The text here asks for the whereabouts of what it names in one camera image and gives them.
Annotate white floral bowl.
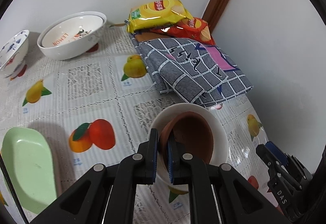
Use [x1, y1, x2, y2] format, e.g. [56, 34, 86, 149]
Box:
[148, 103, 229, 193]

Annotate brown small bowl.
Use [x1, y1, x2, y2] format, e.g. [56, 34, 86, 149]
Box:
[158, 111, 213, 163]

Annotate green square plate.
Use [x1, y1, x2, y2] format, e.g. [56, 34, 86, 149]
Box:
[1, 127, 61, 215]

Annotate fruit print tablecloth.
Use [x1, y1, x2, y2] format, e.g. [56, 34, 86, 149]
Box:
[1, 26, 277, 223]

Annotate grey checked cloth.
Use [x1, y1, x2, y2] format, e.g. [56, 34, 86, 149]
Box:
[130, 33, 252, 107]

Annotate orange chips bag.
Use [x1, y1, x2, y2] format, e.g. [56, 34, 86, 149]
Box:
[150, 18, 215, 45]

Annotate blue bird porcelain bowl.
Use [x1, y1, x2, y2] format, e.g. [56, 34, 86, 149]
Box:
[0, 30, 29, 78]

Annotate large white bowl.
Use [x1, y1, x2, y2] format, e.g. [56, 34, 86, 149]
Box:
[36, 11, 107, 60]

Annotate yellow chips bag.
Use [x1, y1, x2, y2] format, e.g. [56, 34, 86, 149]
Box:
[127, 0, 193, 33]

